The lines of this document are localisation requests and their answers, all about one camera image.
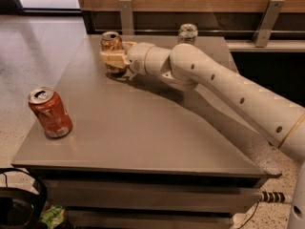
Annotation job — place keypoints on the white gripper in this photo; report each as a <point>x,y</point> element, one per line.
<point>136,56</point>

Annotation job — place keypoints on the orange LaCroix can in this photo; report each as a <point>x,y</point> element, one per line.
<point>112,42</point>

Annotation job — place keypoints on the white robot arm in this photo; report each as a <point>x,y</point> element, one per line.
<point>185,66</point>

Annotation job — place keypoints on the white green soda can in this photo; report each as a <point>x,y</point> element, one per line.
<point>187,33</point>

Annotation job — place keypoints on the red soda can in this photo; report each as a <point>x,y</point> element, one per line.
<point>49,109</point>

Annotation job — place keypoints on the grey drawer cabinet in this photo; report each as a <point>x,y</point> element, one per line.
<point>142,155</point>

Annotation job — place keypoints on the green snack bag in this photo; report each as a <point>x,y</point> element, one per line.
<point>53,216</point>

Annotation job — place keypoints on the black headphones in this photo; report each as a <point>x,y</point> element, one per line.
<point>21,209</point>

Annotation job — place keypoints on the left metal bracket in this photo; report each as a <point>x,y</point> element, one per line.
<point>126,17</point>

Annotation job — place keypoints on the metal bracket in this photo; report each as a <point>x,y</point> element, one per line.
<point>263,32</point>
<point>126,17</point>

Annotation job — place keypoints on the right metal bracket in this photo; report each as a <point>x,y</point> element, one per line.
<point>263,32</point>

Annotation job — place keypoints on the black white striped handle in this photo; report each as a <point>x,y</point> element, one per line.
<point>275,197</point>

